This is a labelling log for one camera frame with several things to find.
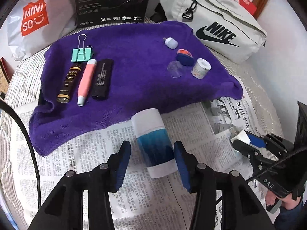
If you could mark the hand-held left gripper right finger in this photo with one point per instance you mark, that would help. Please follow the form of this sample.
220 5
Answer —
183 170

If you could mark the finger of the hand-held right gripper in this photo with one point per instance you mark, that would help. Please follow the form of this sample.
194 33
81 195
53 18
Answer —
256 141
247 151

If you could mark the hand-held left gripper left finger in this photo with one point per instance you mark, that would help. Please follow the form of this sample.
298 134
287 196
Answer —
121 170

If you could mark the small white block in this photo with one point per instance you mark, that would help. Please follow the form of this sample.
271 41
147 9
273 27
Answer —
241 136

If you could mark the white and blue cylinder tube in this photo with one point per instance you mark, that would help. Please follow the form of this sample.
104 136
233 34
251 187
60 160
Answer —
154 143

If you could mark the white tape roll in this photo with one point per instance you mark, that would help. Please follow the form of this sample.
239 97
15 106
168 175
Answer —
201 68

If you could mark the long black rectangular case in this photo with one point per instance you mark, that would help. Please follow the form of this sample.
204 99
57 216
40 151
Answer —
102 79

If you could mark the pink pen-shaped eraser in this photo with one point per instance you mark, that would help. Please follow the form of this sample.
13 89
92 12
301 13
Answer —
86 81

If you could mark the small clear plastic cup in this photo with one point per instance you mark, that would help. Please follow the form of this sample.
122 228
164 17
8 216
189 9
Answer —
175 69

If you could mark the black bottle gold label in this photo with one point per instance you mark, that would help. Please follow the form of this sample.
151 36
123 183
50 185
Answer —
69 81

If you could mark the small blue and orange case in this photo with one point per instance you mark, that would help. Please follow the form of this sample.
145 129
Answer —
185 58

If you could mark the person's right forearm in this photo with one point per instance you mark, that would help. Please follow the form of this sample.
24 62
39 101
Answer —
287 218

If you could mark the person's right hand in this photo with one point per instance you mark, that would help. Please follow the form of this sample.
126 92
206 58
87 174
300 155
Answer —
291 202

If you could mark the newspaper sheet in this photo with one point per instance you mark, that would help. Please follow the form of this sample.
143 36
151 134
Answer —
84 153

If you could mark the purple towel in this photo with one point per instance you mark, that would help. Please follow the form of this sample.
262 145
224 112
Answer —
144 81

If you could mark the mint green binder clip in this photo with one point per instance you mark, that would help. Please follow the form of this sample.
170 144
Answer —
81 54

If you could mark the small lavender plug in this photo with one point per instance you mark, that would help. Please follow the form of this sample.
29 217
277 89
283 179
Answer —
172 43

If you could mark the grey waist bag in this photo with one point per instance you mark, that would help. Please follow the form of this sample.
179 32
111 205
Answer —
227 16

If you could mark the brown cardboard box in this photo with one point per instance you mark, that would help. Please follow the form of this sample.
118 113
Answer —
3 76

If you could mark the white shopping bag red logo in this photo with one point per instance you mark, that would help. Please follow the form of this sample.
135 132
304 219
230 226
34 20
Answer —
40 36

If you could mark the black product box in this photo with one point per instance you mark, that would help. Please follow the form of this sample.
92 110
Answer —
112 2

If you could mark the brown wooden frame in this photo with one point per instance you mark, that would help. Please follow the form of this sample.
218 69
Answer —
263 2

